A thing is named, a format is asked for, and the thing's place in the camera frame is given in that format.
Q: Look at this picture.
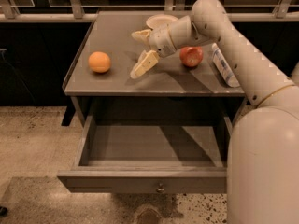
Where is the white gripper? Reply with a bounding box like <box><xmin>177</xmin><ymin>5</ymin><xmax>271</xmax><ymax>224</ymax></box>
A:
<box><xmin>130</xmin><ymin>24</ymin><xmax>177</xmax><ymax>79</ymax></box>

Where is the orange fruit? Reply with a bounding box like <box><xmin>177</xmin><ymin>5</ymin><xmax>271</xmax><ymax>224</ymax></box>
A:
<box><xmin>88</xmin><ymin>51</ymin><xmax>111</xmax><ymax>74</ymax></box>

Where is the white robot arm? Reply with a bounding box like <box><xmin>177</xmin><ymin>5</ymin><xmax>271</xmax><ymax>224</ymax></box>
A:
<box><xmin>131</xmin><ymin>0</ymin><xmax>299</xmax><ymax>224</ymax></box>

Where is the open grey top drawer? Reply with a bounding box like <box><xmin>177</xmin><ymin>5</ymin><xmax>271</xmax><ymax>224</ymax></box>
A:
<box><xmin>57</xmin><ymin>116</ymin><xmax>232</xmax><ymax>194</ymax></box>

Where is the metal drawer knob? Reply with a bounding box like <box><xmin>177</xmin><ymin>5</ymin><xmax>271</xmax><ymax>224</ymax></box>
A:
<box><xmin>156</xmin><ymin>183</ymin><xmax>165</xmax><ymax>193</ymax></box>

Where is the white paper bowl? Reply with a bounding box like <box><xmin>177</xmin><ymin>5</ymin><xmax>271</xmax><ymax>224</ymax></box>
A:
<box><xmin>146</xmin><ymin>14</ymin><xmax>178</xmax><ymax>29</ymax></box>

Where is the red apple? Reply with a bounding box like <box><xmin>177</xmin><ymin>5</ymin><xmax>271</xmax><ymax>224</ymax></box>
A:
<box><xmin>179</xmin><ymin>47</ymin><xmax>204</xmax><ymax>68</ymax></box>

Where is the grey cabinet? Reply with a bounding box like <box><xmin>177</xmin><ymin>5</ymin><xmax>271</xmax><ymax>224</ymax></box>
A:
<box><xmin>63</xmin><ymin>11</ymin><xmax>244</xmax><ymax>122</ymax></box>

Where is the metal window railing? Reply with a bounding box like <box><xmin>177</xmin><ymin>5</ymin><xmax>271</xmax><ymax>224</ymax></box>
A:
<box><xmin>0</xmin><ymin>0</ymin><xmax>299</xmax><ymax>22</ymax></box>

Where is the clear plastic water bottle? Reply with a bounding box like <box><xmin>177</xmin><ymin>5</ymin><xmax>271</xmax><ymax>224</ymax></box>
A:
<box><xmin>212</xmin><ymin>43</ymin><xmax>240</xmax><ymax>88</ymax></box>

